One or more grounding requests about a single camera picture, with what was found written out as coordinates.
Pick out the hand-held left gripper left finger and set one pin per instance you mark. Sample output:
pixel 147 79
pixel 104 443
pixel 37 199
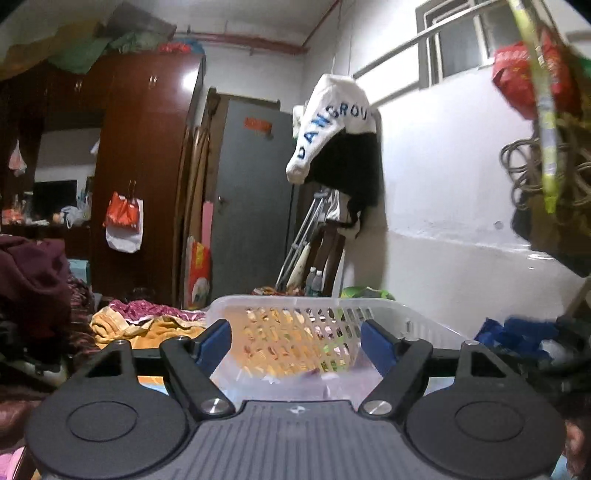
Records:
pixel 214 344

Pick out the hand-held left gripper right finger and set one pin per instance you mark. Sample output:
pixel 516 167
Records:
pixel 376 344

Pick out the translucent white plastic basket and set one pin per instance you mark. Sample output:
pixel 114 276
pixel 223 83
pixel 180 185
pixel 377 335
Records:
pixel 286 341

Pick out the green and white bag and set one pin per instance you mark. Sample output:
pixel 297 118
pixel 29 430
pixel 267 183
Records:
pixel 364 292

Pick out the yellow blanket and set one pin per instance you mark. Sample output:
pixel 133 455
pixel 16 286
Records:
pixel 152 334

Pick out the red gift bag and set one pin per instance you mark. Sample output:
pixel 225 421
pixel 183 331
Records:
pixel 199 277

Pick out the magenta floral cloth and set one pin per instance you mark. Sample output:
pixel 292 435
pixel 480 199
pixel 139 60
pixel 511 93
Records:
pixel 143 309

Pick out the clear plastic bottle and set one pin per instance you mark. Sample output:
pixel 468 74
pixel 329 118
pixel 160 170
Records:
pixel 319 284
pixel 310 282

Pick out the pink board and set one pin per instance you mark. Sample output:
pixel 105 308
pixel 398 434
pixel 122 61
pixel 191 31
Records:
pixel 207 221

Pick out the metal crutches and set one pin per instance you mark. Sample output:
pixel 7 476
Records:
pixel 295 244

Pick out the blue cloth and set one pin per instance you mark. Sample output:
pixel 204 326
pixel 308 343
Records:
pixel 512 334

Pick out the grey door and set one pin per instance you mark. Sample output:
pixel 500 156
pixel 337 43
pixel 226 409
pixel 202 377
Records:
pixel 254 207

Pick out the orange and white plastic bag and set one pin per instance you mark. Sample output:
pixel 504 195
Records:
pixel 123 221

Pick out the leaning wooden boards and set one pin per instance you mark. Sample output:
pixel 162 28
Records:
pixel 198 161

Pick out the maroon garment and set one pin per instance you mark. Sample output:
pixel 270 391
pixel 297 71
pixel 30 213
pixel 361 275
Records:
pixel 32 281

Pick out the dark hanging bag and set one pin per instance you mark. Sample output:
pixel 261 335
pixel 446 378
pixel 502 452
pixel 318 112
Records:
pixel 554 240

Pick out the television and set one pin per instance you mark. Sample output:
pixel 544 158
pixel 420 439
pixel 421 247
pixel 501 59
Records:
pixel 55 201

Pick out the brown wooden wardrobe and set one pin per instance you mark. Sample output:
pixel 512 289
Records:
pixel 138 138

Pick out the red paper notice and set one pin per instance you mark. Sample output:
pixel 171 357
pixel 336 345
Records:
pixel 258 123

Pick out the white and black hanging garment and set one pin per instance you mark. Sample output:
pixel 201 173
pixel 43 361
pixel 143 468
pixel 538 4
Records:
pixel 341 110

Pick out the pink hanging plastic bag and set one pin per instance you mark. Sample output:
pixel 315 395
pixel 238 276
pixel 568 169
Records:
pixel 17 161

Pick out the green snack packet strip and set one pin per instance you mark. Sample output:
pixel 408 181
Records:
pixel 547 115

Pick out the red plastic bag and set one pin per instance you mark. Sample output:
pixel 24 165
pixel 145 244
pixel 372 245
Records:
pixel 512 78

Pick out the red cloth bundle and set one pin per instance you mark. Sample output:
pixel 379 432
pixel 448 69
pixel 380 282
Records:
pixel 175 47

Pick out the red ceiling pipe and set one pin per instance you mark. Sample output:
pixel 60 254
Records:
pixel 258 42

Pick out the window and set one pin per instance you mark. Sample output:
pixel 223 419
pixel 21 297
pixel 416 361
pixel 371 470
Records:
pixel 461 41

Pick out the grey metal rail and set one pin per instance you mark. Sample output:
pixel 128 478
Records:
pixel 406 48

